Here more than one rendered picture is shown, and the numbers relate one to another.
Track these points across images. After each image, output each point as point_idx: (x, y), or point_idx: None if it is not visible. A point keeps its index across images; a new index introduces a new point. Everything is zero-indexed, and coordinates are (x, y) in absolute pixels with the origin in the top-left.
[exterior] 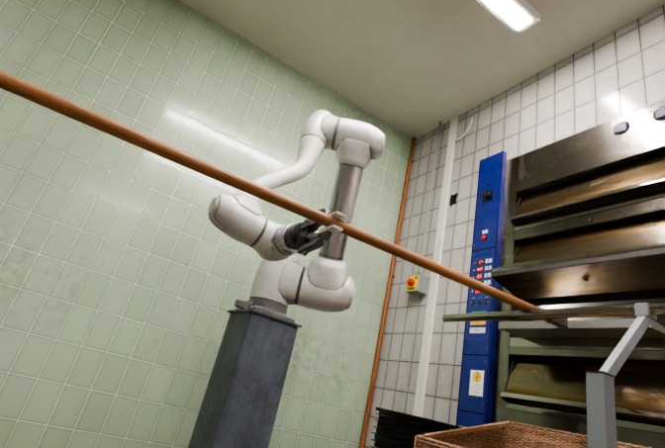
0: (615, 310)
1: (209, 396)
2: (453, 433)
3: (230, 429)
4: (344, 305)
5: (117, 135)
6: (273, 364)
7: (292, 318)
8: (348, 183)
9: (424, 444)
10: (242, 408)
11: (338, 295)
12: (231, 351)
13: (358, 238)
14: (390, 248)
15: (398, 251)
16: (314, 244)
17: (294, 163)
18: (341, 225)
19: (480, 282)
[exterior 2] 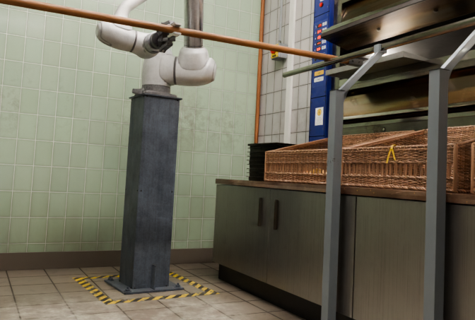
0: (366, 51)
1: (130, 152)
2: (292, 147)
3: (148, 167)
4: (209, 78)
5: (33, 8)
6: (167, 126)
7: (174, 95)
8: None
9: (269, 155)
10: (153, 155)
11: (203, 72)
12: (137, 123)
13: (194, 36)
14: (216, 38)
15: (223, 39)
16: (167, 45)
17: None
18: (180, 30)
19: (288, 47)
